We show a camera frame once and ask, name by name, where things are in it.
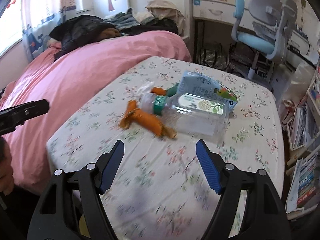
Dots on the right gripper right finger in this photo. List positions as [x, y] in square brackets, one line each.
[264, 215]

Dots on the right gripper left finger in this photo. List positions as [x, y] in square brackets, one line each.
[54, 216]

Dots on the clear plastic water bottle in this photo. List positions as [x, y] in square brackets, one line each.
[189, 114]

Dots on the long orange peel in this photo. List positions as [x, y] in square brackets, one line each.
[146, 120]

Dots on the person's left hand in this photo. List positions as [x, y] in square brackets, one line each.
[7, 180]

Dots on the pink duvet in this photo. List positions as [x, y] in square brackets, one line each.
[67, 84]

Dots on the stack of books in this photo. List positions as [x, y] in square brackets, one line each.
[303, 134]

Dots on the black down jacket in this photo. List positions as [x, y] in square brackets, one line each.
[78, 32]

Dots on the patterned window curtain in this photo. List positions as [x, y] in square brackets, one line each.
[39, 18]

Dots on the small orange peel piece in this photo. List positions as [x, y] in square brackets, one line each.
[159, 91]

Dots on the pile of clothes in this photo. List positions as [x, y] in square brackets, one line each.
[133, 23]

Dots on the blue grey desk chair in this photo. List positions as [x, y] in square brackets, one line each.
[274, 21]

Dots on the white desk with drawer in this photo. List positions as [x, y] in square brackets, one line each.
[222, 11]

